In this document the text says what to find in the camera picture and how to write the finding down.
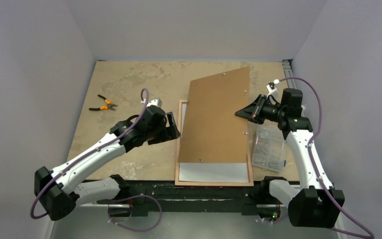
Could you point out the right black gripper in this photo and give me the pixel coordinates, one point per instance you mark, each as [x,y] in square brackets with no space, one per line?
[261,109]

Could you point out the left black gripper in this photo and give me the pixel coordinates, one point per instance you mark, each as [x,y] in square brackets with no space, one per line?
[168,133]

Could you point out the brown backing board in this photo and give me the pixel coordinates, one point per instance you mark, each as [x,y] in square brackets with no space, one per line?
[212,133]

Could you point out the sunset landscape photo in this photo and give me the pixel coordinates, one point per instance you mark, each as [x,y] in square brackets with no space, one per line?
[210,171]

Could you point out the pink picture frame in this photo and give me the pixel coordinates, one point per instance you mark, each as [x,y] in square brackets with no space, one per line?
[214,183]

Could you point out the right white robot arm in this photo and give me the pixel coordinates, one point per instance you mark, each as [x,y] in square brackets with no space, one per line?
[317,203]

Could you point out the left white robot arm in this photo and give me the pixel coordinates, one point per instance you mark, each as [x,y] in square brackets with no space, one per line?
[61,189]

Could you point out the clear plastic screw box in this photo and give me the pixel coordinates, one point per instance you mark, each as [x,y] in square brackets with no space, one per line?
[269,149]

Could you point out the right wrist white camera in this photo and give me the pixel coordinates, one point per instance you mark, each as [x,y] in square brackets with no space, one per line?
[272,88]

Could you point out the wrist white camera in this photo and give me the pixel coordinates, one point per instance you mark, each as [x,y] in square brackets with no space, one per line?
[155,102]
[272,88]

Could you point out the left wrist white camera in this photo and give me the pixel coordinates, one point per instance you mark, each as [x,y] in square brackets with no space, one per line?
[155,102]

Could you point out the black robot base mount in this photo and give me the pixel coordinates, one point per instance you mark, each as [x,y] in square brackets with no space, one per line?
[143,196]

